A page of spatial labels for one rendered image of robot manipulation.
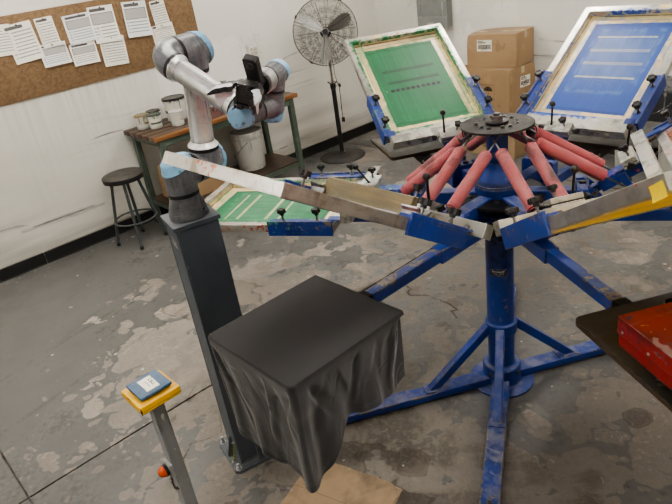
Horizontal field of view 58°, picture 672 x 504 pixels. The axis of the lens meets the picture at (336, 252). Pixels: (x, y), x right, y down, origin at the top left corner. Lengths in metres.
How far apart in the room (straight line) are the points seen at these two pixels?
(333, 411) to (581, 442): 1.33
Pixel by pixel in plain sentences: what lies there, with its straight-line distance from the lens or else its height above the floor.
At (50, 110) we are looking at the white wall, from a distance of 5.48.
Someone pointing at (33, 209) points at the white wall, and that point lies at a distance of 5.54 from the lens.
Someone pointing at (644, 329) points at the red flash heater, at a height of 1.10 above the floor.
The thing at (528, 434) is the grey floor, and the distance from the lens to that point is 2.93.
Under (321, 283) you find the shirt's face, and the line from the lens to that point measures 2.21.
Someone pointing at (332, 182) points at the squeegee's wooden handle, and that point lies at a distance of 2.16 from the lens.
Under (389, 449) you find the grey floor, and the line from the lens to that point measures 2.87.
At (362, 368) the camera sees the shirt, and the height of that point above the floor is 0.84.
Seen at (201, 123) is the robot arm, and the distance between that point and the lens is 2.32.
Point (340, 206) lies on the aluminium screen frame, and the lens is 1.56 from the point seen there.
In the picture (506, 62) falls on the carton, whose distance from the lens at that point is 5.99.
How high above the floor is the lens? 2.03
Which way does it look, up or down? 26 degrees down
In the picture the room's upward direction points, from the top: 9 degrees counter-clockwise
